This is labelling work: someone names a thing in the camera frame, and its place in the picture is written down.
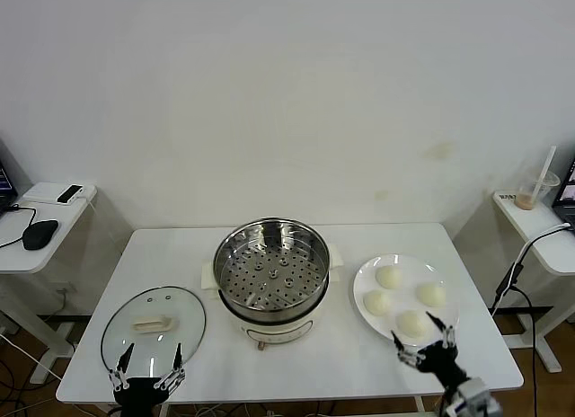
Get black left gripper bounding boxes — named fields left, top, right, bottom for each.
left=107, top=342, right=188, bottom=417

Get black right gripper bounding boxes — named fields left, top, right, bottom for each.
left=390, top=311, right=466, bottom=391

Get white steamed baozi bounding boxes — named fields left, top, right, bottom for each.
left=375, top=264, right=403, bottom=291
left=415, top=281, right=449, bottom=308
left=396, top=309, right=429, bottom=338
left=362, top=289, right=393, bottom=316

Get glass lid with cream handle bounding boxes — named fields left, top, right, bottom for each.
left=101, top=285, right=208, bottom=385

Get stainless steel steamer basket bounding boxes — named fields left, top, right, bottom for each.
left=212, top=217, right=332, bottom=322

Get white round plate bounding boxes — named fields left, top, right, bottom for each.
left=352, top=253, right=462, bottom=348

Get black floor bar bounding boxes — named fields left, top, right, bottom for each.
left=491, top=305, right=554, bottom=315
left=38, top=313, right=93, bottom=323

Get cream electric cooking pot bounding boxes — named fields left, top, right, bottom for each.
left=199, top=241, right=345, bottom=351

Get white side table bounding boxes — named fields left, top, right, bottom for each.
left=0, top=181, right=98, bottom=385
left=492, top=190, right=575, bottom=374

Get black computer mouse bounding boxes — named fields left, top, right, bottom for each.
left=22, top=219, right=60, bottom=252

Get clear plastic drink cup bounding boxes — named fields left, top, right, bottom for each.
left=516, top=167, right=562, bottom=210

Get white phone with black screen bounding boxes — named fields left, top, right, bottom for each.
left=56, top=184, right=85, bottom=206

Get flat white box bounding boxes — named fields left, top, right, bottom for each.
left=21, top=182, right=98, bottom=206

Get dark laptop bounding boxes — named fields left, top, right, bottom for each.
left=551, top=145, right=575, bottom=221
left=0, top=138, right=19, bottom=214

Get white drinking straw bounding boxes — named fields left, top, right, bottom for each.
left=532, top=146, right=558, bottom=207

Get black cable with adapter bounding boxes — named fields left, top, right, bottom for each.
left=489, top=222, right=575, bottom=417

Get black mouse cable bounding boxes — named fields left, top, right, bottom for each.
left=0, top=202, right=38, bottom=250

